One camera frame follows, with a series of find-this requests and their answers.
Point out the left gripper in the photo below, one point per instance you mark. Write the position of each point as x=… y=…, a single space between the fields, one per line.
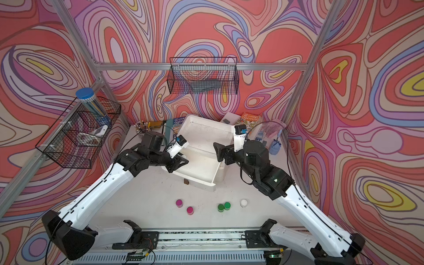
x=174 y=164

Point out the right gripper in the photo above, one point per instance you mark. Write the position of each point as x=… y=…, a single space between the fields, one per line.
x=221 y=150

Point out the magenta paint can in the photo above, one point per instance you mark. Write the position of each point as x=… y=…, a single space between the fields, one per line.
x=190 y=210
x=179 y=203

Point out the white paint can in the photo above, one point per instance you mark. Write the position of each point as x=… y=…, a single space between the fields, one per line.
x=243 y=203

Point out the white drawer cabinet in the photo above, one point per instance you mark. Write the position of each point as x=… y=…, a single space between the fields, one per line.
x=201 y=133

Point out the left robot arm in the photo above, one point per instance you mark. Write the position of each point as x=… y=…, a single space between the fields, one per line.
x=68 y=229

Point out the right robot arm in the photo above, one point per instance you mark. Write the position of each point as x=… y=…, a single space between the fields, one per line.
x=325 y=243

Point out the white book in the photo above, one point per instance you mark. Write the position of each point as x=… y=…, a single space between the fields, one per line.
x=233 y=118

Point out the orange treehouse book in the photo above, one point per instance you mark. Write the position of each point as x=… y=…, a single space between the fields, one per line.
x=250 y=120

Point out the teal folder with book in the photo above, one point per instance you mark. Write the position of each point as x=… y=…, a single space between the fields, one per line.
x=172 y=126

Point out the blue desk lamp base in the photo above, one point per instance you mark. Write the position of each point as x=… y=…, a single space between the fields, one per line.
x=275 y=147

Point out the pencil cup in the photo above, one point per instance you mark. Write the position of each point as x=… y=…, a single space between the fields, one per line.
x=141 y=127

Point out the pink plastic case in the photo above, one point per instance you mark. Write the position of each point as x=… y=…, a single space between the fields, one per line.
x=273 y=128

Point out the white object in basket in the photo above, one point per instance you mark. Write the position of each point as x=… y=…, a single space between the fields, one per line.
x=100 y=131

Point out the blue lid pencil tube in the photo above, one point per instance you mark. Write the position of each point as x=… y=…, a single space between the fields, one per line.
x=91 y=102

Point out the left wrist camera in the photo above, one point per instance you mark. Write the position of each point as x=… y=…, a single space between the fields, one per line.
x=179 y=143

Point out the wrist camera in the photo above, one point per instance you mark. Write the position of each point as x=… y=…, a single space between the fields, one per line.
x=179 y=143
x=240 y=134

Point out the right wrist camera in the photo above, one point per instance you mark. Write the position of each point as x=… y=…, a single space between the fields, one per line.
x=240 y=134

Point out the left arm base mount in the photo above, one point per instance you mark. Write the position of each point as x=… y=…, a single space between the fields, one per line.
x=139 y=239

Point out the black wire basket back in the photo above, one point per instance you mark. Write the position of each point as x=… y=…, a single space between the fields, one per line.
x=203 y=75

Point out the black wire basket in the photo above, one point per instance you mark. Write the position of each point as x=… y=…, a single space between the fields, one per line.
x=203 y=75
x=72 y=146

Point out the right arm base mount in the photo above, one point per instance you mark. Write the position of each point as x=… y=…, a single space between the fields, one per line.
x=260 y=238

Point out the black wire basket left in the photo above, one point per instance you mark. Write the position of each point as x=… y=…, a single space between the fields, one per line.
x=72 y=146

